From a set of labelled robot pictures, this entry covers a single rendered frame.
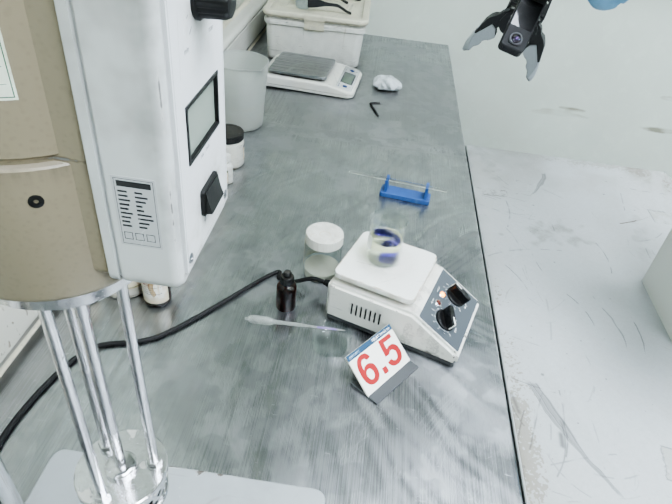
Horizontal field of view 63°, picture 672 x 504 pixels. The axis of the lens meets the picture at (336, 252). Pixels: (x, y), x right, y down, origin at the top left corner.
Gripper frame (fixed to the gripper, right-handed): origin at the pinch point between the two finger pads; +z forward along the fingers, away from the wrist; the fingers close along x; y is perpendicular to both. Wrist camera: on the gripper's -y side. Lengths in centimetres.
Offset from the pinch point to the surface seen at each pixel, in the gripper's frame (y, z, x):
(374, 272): -60, -10, 4
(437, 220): -34.1, 8.7, -2.7
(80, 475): -97, -32, 18
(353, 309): -65, -7, 5
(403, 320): -64, -10, -2
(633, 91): 86, 55, -54
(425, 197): -29.7, 9.8, 1.1
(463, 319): -59, -8, -10
